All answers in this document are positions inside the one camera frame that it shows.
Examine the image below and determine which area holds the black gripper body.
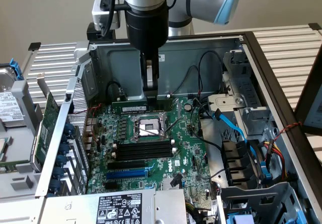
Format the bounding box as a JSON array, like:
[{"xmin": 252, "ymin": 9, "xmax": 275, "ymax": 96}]
[{"xmin": 125, "ymin": 6, "xmax": 170, "ymax": 56}]

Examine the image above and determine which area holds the green RAM stick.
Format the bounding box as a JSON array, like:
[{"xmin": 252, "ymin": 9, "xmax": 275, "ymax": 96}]
[
  {"xmin": 0, "ymin": 160, "xmax": 31, "ymax": 173},
  {"xmin": 112, "ymin": 97, "xmax": 175, "ymax": 114}
]

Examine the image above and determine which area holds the open metal PC case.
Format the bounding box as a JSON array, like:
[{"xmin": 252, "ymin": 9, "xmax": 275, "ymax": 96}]
[{"xmin": 35, "ymin": 31, "xmax": 322, "ymax": 224}]

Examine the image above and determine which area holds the metal socket cover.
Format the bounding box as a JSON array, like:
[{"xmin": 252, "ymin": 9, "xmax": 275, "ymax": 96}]
[{"xmin": 163, "ymin": 98, "xmax": 182, "ymax": 120}]

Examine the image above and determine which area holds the black box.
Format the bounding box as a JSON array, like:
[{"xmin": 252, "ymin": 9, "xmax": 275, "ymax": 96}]
[{"xmin": 87, "ymin": 24, "xmax": 116, "ymax": 40}]

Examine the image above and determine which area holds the metal locking lever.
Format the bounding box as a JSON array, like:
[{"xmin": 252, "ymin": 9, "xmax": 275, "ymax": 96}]
[{"xmin": 163, "ymin": 118, "xmax": 184, "ymax": 135}]

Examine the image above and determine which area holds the CPU socket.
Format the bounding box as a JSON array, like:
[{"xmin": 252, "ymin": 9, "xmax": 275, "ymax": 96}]
[{"xmin": 132, "ymin": 113, "xmax": 168, "ymax": 143}]

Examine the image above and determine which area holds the silver disk bay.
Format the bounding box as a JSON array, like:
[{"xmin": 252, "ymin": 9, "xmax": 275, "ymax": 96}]
[{"xmin": 207, "ymin": 49, "xmax": 274, "ymax": 140}]

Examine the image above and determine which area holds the green Dell motherboard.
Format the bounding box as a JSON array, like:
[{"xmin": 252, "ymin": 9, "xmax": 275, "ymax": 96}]
[{"xmin": 87, "ymin": 97, "xmax": 212, "ymax": 204}]

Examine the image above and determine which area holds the long black expansion slot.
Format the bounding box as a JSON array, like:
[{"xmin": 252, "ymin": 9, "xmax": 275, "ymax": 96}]
[{"xmin": 107, "ymin": 159, "xmax": 146, "ymax": 171}]

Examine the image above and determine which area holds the blue expansion slot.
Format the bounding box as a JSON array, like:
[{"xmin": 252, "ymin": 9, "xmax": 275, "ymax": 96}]
[{"xmin": 105, "ymin": 169, "xmax": 148, "ymax": 181}]

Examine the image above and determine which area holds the green graphics card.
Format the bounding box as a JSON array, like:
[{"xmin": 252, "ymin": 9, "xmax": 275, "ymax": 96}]
[{"xmin": 29, "ymin": 73, "xmax": 61, "ymax": 172}]

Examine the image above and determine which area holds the silver chipset heatsink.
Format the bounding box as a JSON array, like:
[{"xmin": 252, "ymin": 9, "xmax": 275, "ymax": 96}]
[{"xmin": 162, "ymin": 177, "xmax": 184, "ymax": 191}]

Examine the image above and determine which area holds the black case fan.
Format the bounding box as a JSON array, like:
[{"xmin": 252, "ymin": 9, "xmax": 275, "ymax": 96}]
[{"xmin": 220, "ymin": 138, "xmax": 266, "ymax": 187}]

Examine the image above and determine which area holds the silver power supply unit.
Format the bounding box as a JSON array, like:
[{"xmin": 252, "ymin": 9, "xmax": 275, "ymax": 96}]
[{"xmin": 37, "ymin": 188, "xmax": 188, "ymax": 224}]

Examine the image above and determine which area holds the silver hard disk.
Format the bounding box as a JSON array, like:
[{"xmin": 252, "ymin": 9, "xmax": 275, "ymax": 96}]
[{"xmin": 0, "ymin": 67, "xmax": 27, "ymax": 129}]

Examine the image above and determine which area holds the blue plastic plug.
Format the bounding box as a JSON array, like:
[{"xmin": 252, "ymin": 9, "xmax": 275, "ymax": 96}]
[{"xmin": 260, "ymin": 161, "xmax": 273, "ymax": 182}]

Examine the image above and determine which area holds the grey drive cage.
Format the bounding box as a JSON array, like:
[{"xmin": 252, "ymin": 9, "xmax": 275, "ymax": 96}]
[{"xmin": 220, "ymin": 181, "xmax": 306, "ymax": 224}]

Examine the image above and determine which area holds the silver CPU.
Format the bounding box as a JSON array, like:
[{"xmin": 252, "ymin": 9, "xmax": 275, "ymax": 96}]
[{"xmin": 0, "ymin": 136, "xmax": 14, "ymax": 161}]

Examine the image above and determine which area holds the blue plastic block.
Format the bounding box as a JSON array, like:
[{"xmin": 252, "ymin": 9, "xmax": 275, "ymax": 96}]
[{"xmin": 227, "ymin": 213, "xmax": 255, "ymax": 224}]

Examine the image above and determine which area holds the thick black wire with plug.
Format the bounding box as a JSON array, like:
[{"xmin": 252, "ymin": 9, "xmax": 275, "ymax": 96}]
[{"xmin": 105, "ymin": 81, "xmax": 125, "ymax": 103}]

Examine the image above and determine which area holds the short looped black wire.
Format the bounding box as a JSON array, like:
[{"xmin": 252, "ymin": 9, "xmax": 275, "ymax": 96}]
[{"xmin": 173, "ymin": 65, "xmax": 203, "ymax": 96}]

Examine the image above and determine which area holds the black camera cable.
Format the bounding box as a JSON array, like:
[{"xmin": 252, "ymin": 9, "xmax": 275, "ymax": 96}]
[{"xmin": 100, "ymin": 0, "xmax": 117, "ymax": 38}]

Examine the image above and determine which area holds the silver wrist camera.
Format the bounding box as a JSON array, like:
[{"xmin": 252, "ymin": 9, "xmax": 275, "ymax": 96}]
[{"xmin": 91, "ymin": 0, "xmax": 119, "ymax": 31}]

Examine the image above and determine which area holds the tall looped black wire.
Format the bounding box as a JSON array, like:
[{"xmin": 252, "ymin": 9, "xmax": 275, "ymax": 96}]
[{"xmin": 198, "ymin": 50, "xmax": 225, "ymax": 96}]

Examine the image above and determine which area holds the long curved black wire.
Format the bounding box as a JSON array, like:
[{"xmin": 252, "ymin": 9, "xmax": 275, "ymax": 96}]
[{"xmin": 190, "ymin": 98, "xmax": 227, "ymax": 154}]

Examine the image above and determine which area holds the blue SATA wire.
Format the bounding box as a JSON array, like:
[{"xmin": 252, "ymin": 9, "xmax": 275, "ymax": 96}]
[{"xmin": 212, "ymin": 109, "xmax": 252, "ymax": 146}]

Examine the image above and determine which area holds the blue disk bracket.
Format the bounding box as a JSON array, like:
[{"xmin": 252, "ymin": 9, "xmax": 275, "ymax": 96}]
[{"xmin": 9, "ymin": 57, "xmax": 25, "ymax": 82}]

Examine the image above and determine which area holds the red and black twisted wire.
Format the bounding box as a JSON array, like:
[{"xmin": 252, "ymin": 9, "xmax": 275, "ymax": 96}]
[{"xmin": 273, "ymin": 121, "xmax": 302, "ymax": 144}]

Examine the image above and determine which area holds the coloured power wire bundle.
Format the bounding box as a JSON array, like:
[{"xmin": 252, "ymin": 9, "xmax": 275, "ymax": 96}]
[{"xmin": 263, "ymin": 138, "xmax": 289, "ymax": 182}]

